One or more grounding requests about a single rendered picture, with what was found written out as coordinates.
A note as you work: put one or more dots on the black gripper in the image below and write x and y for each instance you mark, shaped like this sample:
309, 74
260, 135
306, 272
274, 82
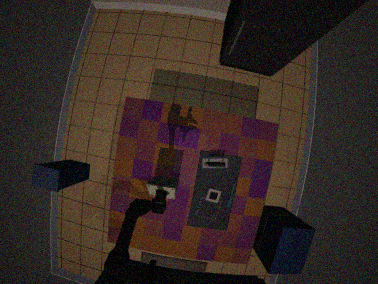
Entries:
147, 276

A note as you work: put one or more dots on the dark grey mat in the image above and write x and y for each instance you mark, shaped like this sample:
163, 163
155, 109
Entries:
217, 179

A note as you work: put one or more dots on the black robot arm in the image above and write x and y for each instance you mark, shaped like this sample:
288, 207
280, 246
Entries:
116, 266

